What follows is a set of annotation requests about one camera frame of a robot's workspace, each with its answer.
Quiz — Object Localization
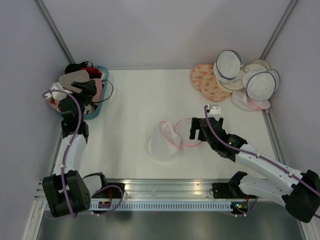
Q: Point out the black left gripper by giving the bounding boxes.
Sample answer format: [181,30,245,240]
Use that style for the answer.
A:
[64,80,97,121]

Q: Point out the mauve bra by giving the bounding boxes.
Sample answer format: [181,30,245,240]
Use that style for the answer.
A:
[58,69,90,93]

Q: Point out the white mesh bag pink zipper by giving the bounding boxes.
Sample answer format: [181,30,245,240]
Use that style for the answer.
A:
[147,118,201,162]

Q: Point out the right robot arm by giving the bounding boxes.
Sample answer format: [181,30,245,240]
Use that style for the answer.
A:
[189,117,320,223]

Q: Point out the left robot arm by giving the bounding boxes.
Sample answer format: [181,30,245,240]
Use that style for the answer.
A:
[42,79,97,218]

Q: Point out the dusty pink bra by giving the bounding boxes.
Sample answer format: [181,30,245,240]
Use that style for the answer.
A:
[91,78,103,105]

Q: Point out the red lace bra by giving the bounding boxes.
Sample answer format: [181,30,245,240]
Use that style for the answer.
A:
[85,67,102,79]

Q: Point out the black bra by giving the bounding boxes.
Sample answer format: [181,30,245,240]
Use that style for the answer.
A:
[64,60,115,103]

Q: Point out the peach satin bra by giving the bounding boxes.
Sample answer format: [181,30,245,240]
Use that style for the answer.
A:
[45,97,61,113]

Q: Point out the flat white bag pink trim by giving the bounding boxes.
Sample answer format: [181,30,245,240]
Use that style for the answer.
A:
[231,89,271,112]

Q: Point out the floral peach laundry bag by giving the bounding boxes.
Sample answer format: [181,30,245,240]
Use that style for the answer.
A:
[190,63,216,91]

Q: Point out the white mesh bag blue trim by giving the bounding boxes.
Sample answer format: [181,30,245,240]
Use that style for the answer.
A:
[214,50,242,84]

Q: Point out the large white bag blue trim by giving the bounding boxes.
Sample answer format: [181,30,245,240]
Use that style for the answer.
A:
[242,69,281,101]

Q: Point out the cream laundry bag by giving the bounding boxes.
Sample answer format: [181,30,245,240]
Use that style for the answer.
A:
[213,60,269,93]

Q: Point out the teal plastic basket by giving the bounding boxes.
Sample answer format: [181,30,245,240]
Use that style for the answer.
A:
[84,65,109,121]

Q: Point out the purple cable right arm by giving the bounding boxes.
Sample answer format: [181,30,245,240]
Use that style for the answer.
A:
[204,104,320,218]

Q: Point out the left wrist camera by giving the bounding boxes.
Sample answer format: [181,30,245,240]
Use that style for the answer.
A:
[46,82,73,101]

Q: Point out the aluminium side rail right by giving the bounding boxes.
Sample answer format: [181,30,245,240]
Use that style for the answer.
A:
[262,109,285,164]

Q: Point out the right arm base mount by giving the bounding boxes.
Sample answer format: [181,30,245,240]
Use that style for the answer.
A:
[212,182,242,199]

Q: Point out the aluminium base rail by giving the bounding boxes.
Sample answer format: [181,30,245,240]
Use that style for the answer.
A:
[34,177,308,201]

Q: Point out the aluminium frame post left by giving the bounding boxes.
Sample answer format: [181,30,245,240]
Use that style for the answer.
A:
[34,0,75,64]

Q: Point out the aluminium frame post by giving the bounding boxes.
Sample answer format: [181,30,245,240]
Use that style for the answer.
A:
[34,0,75,64]
[259,0,300,60]

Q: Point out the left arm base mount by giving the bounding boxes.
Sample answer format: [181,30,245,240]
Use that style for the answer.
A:
[92,182,125,199]

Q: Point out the white slotted cable duct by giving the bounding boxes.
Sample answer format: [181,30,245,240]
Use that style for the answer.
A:
[44,201,232,211]

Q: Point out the aluminium frame post right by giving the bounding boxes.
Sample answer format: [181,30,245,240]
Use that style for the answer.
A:
[259,0,300,60]

